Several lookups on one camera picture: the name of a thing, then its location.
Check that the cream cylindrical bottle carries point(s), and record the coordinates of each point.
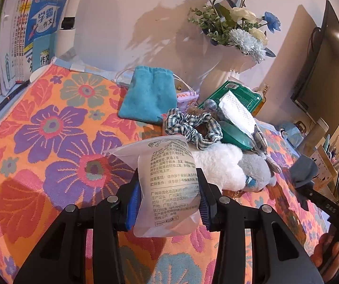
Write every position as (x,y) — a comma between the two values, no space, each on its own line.
(317,136)

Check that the white ribbed vase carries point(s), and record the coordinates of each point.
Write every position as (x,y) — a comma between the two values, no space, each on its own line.
(225,63)

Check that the light blue cloth bag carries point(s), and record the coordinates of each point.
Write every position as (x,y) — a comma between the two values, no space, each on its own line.
(292,136)

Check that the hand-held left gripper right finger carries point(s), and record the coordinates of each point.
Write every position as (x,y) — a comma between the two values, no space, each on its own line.
(206,213)

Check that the row of books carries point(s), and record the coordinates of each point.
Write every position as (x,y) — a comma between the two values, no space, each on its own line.
(9,50)

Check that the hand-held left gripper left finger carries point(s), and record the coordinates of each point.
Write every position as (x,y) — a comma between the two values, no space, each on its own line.
(132,207)

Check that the white grey plush toy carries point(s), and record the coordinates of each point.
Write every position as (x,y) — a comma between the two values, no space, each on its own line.
(219,165)

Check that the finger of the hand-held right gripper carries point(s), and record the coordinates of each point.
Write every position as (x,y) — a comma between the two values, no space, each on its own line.
(323,202)

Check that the light blue table cover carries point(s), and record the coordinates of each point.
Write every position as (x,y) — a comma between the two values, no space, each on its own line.
(77,66)

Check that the beige printed pen holder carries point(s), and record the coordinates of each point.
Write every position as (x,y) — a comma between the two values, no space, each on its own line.
(324,167)

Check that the black monitor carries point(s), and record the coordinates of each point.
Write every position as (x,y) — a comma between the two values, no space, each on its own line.
(326,80)

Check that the purple tissue packet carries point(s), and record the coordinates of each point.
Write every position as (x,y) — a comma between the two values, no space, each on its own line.
(187,99)

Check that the amber glass bottle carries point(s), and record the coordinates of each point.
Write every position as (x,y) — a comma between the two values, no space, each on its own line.
(262,103)

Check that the green checkered scrunchie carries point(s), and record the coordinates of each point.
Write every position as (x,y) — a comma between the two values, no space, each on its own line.
(175,122)

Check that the black pen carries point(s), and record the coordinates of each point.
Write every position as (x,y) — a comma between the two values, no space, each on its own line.
(8,97)

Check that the white printed plastic packet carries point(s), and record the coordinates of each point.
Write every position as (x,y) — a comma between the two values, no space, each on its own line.
(166,183)

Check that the white paper tissue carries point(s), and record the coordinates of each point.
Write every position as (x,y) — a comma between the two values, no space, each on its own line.
(237,112)

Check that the bunch of pens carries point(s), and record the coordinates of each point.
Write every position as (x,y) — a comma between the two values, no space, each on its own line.
(335,153)

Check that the blue grey cloth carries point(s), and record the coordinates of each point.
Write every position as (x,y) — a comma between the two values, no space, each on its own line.
(304,170)

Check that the grey plaid cloth bow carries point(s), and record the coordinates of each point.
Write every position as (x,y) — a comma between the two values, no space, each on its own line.
(260,140)

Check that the green tissue pack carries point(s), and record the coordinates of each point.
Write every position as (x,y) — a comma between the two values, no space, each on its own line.
(241,89)

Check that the orange floral table cloth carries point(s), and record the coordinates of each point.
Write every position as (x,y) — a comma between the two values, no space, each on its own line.
(54,142)

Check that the blue white artificial flowers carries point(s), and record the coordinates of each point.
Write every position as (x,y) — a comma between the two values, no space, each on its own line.
(240,35)

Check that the teal plastic wrapped pack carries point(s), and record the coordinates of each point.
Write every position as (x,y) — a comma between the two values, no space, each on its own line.
(234,136)

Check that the person's right hand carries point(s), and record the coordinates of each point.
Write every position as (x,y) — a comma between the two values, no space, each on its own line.
(321,248)

